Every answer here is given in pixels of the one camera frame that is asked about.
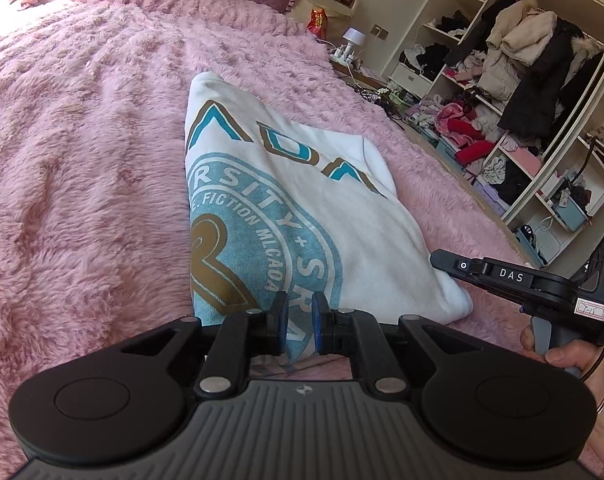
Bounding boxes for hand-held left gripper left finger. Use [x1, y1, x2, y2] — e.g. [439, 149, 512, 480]
[116, 291, 290, 395]

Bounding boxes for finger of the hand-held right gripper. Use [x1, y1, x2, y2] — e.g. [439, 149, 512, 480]
[429, 250, 550, 293]

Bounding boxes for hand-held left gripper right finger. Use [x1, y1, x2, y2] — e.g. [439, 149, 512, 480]
[309, 292, 488, 393]

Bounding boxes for white printed sweatshirt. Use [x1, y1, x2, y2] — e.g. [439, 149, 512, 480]
[183, 71, 474, 368]

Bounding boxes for pile of pink clothes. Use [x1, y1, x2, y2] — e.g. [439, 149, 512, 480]
[407, 95, 498, 166]

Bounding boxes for person's right hand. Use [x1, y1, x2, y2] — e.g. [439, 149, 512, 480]
[519, 327, 604, 401]

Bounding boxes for blue storage bin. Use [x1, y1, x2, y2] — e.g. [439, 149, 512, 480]
[517, 227, 550, 266]
[547, 195, 590, 233]

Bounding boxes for black coat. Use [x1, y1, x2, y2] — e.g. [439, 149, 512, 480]
[497, 17, 604, 141]

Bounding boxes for white drawer box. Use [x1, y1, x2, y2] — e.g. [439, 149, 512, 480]
[397, 65, 425, 86]

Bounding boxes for wooden bedside table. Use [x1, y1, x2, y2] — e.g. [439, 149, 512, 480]
[332, 57, 387, 91]

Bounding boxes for white power strip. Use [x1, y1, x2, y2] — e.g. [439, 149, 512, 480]
[330, 50, 363, 68]

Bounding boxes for beige coat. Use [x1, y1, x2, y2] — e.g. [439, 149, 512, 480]
[482, 0, 558, 81]

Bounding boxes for white table lamp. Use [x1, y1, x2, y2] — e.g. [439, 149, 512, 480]
[343, 28, 363, 58]

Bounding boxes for pink fluffy blanket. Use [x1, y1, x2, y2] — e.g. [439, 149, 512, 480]
[0, 0, 604, 480]

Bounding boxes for red snack bag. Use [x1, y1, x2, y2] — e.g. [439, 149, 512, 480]
[307, 7, 329, 38]

